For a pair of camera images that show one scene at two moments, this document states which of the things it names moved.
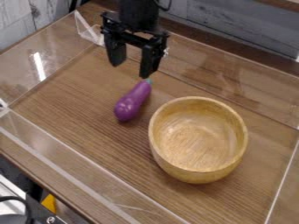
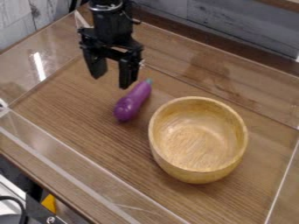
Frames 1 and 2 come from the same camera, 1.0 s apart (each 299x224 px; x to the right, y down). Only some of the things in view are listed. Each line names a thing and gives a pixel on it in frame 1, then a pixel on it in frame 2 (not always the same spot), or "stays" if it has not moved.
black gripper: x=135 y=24 to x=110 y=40
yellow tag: x=50 y=203 stays
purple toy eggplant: x=128 y=106 stays
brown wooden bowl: x=198 y=137 stays
